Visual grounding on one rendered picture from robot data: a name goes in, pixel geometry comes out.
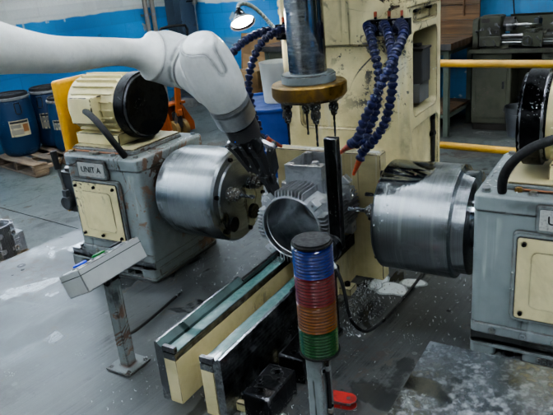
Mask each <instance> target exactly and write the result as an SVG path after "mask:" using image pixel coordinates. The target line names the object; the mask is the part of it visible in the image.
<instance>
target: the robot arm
mask: <svg viewBox="0 0 553 415"><path fill-rule="evenodd" d="M109 66H124V67H129V68H135V69H137V70H138V71H139V72H140V73H141V75H142V77H143V78H144V79H146V80H148V81H152V82H157V83H160V84H162V85H165V86H169V87H177V88H179V89H184V90H186V92H188V93H189V94H190V95H191V96H193V97H194V98H195V99H196V100H197V101H198V102H199V103H201V104H203V105H204V106H206V108H207V109H208V111H209V113H210V115H211V117H212V118H213V119H214V121H215V123H216V125H217V127H218V128H219V129H220V130H221V131H222V132H224V133H225V135H226V136H227V138H228V139H229V141H228V142H227V143H226V145H225V148H227V149H228V150H229V151H230V152H232V153H233V155H234V156H235V157H236V158H237V160H238V161H239V162H240V163H241V165H242V166H243V167H244V168H245V169H246V170H247V171H248V172H249V173H250V174H252V173H254V174H255V175H256V176H258V178H259V179H260V180H261V182H262V183H263V184H264V186H265V188H266V190H267V192H268V193H271V194H272V195H273V196H274V197H275V191H277V190H278V189H279V188H280V186H279V184H278V183H277V178H276V176H275V174H276V173H277V171H278V169H279V165H278V160H277V153H276V148H275V147H276V145H277V142H275V141H272V142H269V141H267V140H265V137H264V136H263V135H262V134H261V133H260V127H259V124H258V121H257V120H256V118H255V114H256V112H255V108H254V106H253V103H252V101H251V100H250V98H249V94H248V92H247V91H246V89H245V85H244V78H243V75H242V72H241V71H240V69H239V65H238V64H237V62H236V60H235V58H234V56H233V54H232V53H231V52H230V50H229V48H228V47H227V46H226V44H225V43H224V42H223V41H222V40H221V39H220V38H219V37H218V36H217V35H216V34H214V33H213V32H211V31H208V30H200V31H197V32H194V33H192V34H191V35H189V36H186V35H182V34H180V33H177V32H173V31H171V30H160V31H149V32H147V33H146V34H145V35H144V36H143V37H142V38H141V39H127V38H109V37H76V36H58V35H46V34H42V33H38V32H34V31H31V30H25V29H22V28H20V27H16V26H12V25H9V24H7V23H4V22H1V21H0V75H4V74H34V73H66V72H80V71H85V70H90V69H95V68H104V67H109ZM264 147H265V151H264ZM265 152H266V153H267V155H266V153H265ZM249 166H250V167H249Z"/></svg>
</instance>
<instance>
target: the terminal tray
mask: <svg viewBox="0 0 553 415"><path fill-rule="evenodd" d="M307 164H309V165H308V166H307ZM284 166H285V175H286V183H289V182H290V181H293V180H294V181H296V180H297V181H298V180H300V181H301V180H304V182H305V181H306V180H307V183H308V182H309V181H310V183H311V184H312V183H313V182H314V185H316V184H318V191H319V192H320V193H322V194H326V192H327V185H326V173H325V160H324V152H309V151H306V152H304V153H302V154H301V155H299V156H297V157H296V158H294V159H293V160H291V161H289V162H287V163H285V164H284Z"/></svg>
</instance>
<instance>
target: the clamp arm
mask: <svg viewBox="0 0 553 415"><path fill-rule="evenodd" d="M323 147H324V160H325V173H326V185H327V199H328V224H329V234H330V235H334V236H336V237H337V238H338V239H339V240H340V242H341V244H342V249H344V248H345V246H346V244H345V229H344V214H343V198H342V169H341V154H340V138H339V137H330V136H326V137H325V138H324V139H323Z"/></svg>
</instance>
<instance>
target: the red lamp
mask: <svg viewBox="0 0 553 415"><path fill-rule="evenodd" d="M334 276H335V274H334V273H333V274H332V275H331V276H330V277H327V278H325V279H323V280H318V281H305V280H302V279H299V278H297V277H296V276H295V275H294V279H295V298H296V302H297V303H298V304H299V305H301V306H303V307H306V308H311V309H317V308H323V307H325V306H328V305H331V304H332V303H333V302H334V301H335V300H336V287H335V277H334Z"/></svg>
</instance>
